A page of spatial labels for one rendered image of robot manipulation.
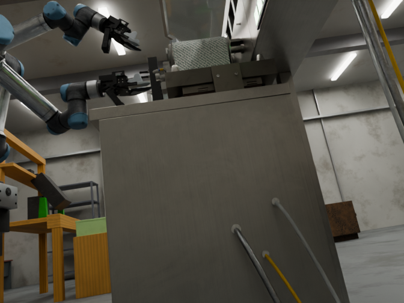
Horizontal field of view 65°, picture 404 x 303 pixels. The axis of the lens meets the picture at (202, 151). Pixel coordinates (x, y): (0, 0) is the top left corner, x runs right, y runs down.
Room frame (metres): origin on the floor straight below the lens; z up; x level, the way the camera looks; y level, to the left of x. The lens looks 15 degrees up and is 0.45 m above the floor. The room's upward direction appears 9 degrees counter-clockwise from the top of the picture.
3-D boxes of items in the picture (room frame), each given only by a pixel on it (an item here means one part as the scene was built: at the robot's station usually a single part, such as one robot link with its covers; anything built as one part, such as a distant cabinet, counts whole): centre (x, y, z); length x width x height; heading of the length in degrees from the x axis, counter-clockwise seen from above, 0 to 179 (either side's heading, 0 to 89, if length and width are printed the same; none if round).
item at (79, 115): (1.19, 0.49, 1.01); 0.11 x 0.08 x 0.11; 55
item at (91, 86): (1.19, 0.40, 1.11); 0.08 x 0.05 x 0.08; 3
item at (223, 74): (1.00, -0.13, 0.97); 0.10 x 0.03 x 0.11; 93
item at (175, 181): (2.21, 0.07, 0.43); 2.52 x 0.64 x 0.86; 3
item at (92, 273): (4.77, 2.12, 1.14); 1.76 x 1.57 x 2.27; 7
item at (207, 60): (1.21, -0.06, 1.11); 0.23 x 0.01 x 0.18; 93
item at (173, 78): (1.09, -0.11, 1.00); 0.40 x 0.16 x 0.06; 93
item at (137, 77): (1.17, 0.21, 1.11); 0.09 x 0.03 x 0.06; 84
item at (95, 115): (2.21, 0.08, 0.88); 2.52 x 0.66 x 0.04; 3
